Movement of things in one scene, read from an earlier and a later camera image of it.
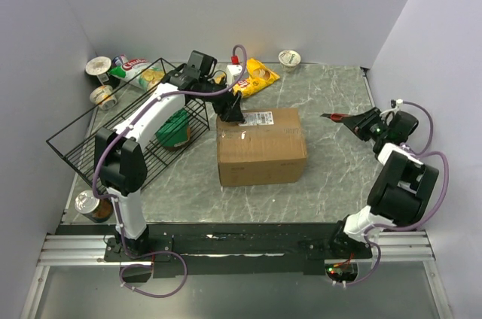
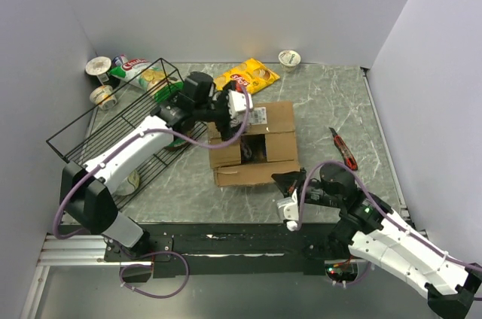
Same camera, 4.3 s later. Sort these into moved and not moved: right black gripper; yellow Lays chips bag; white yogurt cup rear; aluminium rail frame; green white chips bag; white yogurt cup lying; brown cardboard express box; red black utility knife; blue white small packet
Moved: brown cardboard express box; right black gripper; red black utility knife
Not moved: white yogurt cup lying; yellow Lays chips bag; white yogurt cup rear; blue white small packet; green white chips bag; aluminium rail frame
